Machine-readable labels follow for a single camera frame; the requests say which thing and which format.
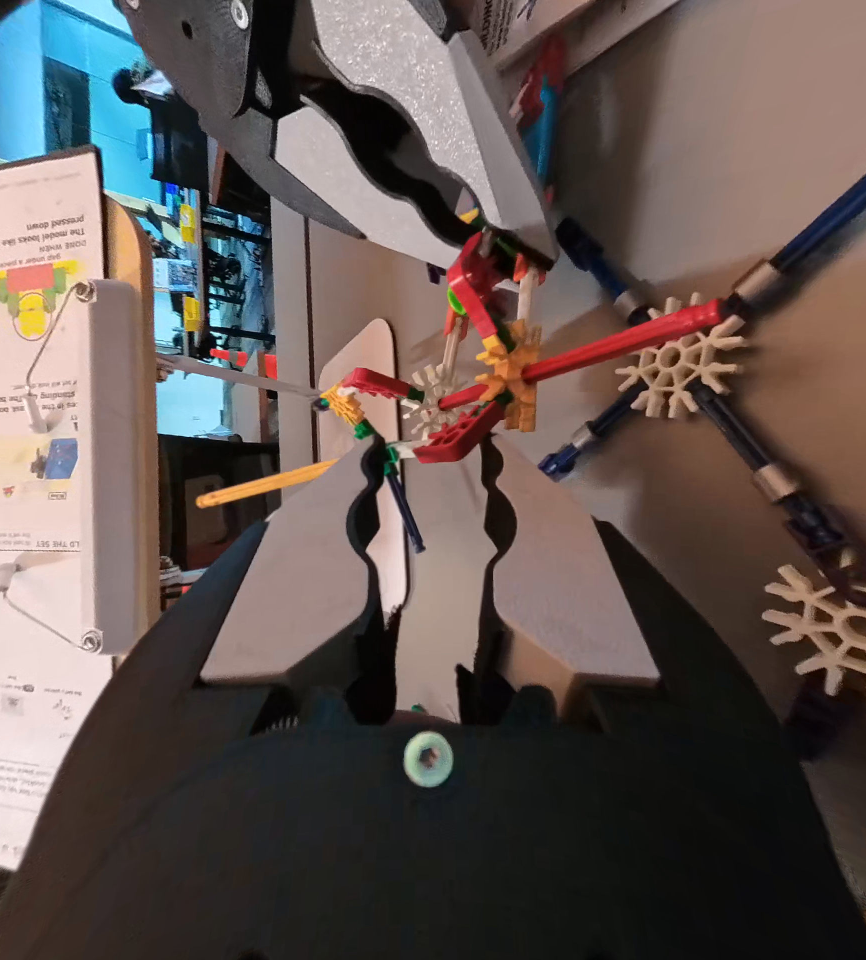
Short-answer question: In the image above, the white snowflake connector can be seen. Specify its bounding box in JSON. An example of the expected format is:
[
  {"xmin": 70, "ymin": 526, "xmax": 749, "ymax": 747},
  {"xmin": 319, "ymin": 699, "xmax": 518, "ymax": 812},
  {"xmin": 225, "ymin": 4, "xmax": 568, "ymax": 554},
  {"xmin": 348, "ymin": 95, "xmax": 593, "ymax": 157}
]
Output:
[{"xmin": 761, "ymin": 551, "xmax": 866, "ymax": 715}]

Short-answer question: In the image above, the colourful toy construction model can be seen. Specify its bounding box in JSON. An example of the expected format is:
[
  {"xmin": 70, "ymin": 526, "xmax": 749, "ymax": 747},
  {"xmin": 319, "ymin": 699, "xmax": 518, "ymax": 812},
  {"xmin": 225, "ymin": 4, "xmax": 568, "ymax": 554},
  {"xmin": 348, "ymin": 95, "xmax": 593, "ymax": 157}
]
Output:
[{"xmin": 196, "ymin": 33, "xmax": 728, "ymax": 556}]

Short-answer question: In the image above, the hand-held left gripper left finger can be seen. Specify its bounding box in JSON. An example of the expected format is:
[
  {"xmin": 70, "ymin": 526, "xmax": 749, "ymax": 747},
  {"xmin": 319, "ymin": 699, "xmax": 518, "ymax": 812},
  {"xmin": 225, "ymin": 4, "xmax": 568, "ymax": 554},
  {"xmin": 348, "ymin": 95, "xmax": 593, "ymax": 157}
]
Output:
[{"xmin": 199, "ymin": 441, "xmax": 404, "ymax": 725}]

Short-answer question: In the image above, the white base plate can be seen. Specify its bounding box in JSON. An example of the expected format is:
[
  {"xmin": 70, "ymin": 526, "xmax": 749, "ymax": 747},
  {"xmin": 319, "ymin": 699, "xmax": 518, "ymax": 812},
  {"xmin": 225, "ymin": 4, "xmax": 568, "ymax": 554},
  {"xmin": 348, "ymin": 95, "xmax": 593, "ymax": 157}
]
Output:
[{"xmin": 316, "ymin": 318, "xmax": 413, "ymax": 612}]

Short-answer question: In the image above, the purple clip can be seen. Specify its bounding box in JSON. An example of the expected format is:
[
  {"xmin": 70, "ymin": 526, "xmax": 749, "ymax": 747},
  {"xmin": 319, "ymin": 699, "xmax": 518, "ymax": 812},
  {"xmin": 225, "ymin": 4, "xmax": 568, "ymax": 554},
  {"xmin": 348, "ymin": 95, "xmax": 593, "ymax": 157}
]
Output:
[{"xmin": 781, "ymin": 686, "xmax": 865, "ymax": 762}]

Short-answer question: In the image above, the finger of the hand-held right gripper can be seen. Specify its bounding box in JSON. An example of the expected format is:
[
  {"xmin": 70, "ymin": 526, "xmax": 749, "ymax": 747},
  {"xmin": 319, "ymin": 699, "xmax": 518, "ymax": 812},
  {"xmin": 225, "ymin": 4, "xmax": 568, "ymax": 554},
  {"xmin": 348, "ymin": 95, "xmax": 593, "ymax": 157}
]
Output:
[
  {"xmin": 311, "ymin": 0, "xmax": 559, "ymax": 261},
  {"xmin": 274, "ymin": 103, "xmax": 481, "ymax": 250}
]

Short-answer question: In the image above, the instruction booklet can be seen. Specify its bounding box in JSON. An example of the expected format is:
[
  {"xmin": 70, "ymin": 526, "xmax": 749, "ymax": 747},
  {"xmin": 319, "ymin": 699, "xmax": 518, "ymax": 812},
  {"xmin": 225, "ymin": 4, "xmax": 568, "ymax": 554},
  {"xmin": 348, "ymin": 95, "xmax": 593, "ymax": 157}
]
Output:
[{"xmin": 470, "ymin": 0, "xmax": 680, "ymax": 72}]

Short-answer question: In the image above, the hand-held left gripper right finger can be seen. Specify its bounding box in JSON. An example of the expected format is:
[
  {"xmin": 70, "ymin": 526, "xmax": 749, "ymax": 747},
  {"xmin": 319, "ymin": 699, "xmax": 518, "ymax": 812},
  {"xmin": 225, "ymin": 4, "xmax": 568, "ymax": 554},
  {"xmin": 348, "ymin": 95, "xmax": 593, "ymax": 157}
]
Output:
[{"xmin": 454, "ymin": 437, "xmax": 663, "ymax": 725}]

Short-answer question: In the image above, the blue rod cross assembly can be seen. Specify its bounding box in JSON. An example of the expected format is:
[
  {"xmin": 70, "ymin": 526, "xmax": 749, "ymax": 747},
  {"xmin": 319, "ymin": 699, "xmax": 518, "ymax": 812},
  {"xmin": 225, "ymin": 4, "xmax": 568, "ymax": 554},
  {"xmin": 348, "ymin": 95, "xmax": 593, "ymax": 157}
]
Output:
[{"xmin": 538, "ymin": 116, "xmax": 866, "ymax": 609}]

